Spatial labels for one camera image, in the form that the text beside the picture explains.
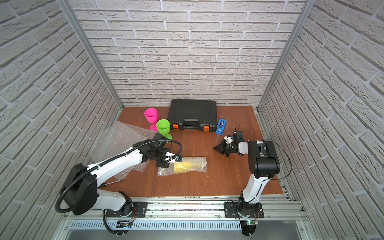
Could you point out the bubble wrap sheet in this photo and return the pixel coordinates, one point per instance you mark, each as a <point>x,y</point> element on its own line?
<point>202,161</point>

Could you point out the bubble wrap stack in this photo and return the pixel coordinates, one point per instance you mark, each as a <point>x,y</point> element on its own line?
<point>117,139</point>

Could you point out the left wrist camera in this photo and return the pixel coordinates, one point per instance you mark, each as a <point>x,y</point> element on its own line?
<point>172,158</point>

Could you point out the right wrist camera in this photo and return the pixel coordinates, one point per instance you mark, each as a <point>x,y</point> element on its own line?
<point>228,139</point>

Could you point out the black plastic tool case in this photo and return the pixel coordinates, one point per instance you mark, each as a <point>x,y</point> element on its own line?
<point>190,114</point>

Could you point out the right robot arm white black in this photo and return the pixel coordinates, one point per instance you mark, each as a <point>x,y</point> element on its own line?
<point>263,165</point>

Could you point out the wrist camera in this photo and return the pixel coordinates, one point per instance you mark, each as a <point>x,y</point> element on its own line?
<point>172,158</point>
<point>228,139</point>

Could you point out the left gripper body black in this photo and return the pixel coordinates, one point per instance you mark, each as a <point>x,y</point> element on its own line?
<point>163,159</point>

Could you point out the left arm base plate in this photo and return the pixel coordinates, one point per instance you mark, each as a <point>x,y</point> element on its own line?
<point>141,209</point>

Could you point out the blue tape dispenser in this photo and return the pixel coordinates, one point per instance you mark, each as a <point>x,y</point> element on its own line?
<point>221,127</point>

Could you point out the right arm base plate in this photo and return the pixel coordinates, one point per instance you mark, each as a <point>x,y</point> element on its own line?
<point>232,210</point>

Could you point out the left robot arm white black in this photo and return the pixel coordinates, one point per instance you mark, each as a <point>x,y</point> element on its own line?
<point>81,190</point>

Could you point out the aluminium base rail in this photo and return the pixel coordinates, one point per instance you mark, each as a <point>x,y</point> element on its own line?
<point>190,214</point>

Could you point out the green plastic wine glass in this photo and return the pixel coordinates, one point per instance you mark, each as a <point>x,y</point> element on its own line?
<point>164,128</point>

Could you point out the yellow plastic wine glass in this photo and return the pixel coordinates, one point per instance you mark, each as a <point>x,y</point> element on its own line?
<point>185,167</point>

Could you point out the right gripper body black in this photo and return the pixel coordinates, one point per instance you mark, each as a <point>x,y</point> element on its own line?
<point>228,148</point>

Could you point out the pink plastic wine glass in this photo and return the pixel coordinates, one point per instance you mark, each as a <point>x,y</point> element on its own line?
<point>151,115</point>

